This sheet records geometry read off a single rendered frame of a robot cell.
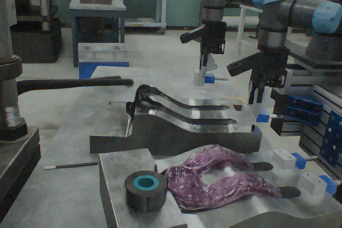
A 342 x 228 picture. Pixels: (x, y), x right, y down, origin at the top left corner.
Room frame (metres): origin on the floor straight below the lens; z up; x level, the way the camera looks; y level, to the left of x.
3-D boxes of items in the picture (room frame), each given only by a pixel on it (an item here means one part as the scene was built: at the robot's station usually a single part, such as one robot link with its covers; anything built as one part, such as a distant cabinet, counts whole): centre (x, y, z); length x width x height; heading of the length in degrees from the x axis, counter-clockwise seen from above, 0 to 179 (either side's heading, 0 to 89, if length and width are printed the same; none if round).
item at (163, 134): (0.97, -0.01, 0.87); 0.50 x 0.26 x 0.14; 94
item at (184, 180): (0.62, -0.12, 0.90); 0.26 x 0.18 x 0.08; 111
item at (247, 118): (0.92, -0.28, 0.91); 0.13 x 0.05 x 0.05; 94
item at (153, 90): (0.96, -0.03, 0.92); 0.35 x 0.16 x 0.09; 94
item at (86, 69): (3.95, 0.90, 0.11); 0.61 x 0.41 x 0.22; 105
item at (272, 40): (0.92, -0.26, 1.15); 0.08 x 0.08 x 0.05
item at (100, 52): (3.95, 0.90, 0.28); 0.61 x 0.41 x 0.15; 105
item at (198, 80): (1.21, -0.14, 0.93); 0.13 x 0.05 x 0.05; 94
